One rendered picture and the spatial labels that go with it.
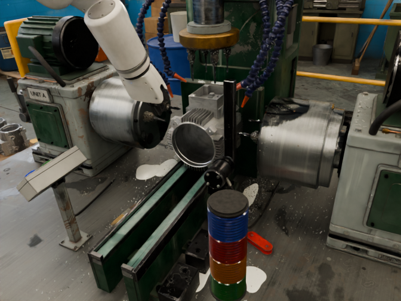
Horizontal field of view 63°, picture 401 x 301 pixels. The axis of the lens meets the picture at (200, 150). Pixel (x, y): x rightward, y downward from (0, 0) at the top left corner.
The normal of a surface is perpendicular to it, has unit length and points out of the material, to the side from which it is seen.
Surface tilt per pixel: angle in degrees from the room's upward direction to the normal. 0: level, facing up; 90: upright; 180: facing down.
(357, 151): 90
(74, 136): 90
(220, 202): 0
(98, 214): 0
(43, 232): 0
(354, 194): 90
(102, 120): 84
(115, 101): 51
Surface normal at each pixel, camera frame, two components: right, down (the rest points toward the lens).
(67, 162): 0.66, -0.40
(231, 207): -0.04, -0.87
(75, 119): -0.45, 0.46
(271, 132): -0.39, -0.12
